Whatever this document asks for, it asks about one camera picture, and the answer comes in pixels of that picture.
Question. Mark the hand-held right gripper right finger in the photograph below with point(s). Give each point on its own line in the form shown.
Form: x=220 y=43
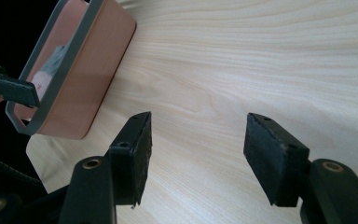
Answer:
x=276 y=161

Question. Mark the grey and pink fingerless glove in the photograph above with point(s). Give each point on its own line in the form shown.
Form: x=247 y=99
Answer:
x=54 y=63

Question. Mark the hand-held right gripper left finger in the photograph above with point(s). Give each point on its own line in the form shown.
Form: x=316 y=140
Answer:
x=132 y=168

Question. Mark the pink basin with grey rim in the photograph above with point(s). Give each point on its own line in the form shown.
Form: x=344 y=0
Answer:
x=96 y=71

